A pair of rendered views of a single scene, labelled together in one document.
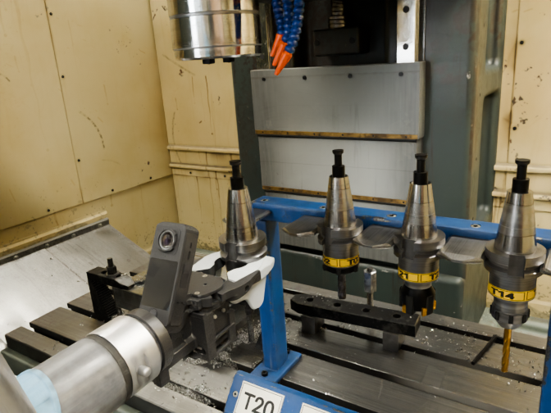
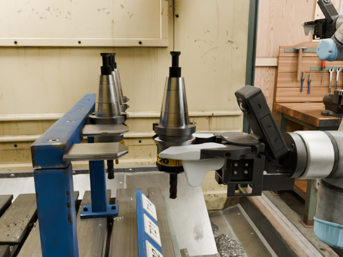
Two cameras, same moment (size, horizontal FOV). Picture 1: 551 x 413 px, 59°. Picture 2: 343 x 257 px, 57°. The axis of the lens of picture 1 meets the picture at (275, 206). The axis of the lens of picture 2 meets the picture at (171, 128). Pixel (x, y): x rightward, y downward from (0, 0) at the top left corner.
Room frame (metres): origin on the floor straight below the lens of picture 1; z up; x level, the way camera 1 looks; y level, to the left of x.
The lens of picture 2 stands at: (0.90, 0.38, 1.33)
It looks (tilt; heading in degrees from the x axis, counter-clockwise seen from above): 13 degrees down; 229
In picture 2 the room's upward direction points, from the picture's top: straight up
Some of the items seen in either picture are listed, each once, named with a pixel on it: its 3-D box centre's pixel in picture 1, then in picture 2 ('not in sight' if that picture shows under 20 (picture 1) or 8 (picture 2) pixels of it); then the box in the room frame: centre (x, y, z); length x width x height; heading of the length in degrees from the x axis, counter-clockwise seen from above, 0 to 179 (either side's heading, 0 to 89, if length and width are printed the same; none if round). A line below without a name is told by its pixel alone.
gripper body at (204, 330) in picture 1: (180, 322); (255, 160); (0.50, 0.12, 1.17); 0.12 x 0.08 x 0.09; 146
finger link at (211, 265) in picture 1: (216, 276); (193, 166); (0.60, 0.09, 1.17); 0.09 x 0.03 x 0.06; 159
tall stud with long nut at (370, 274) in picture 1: (370, 296); not in sight; (0.90, -0.18, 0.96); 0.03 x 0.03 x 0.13
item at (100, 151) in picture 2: (244, 217); (99, 151); (0.73, 0.05, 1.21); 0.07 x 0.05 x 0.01; 146
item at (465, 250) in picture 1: (464, 250); not in sight; (0.54, -0.22, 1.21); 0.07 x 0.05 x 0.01; 146
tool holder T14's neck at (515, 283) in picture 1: (512, 279); not in sight; (0.51, -0.27, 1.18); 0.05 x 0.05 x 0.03
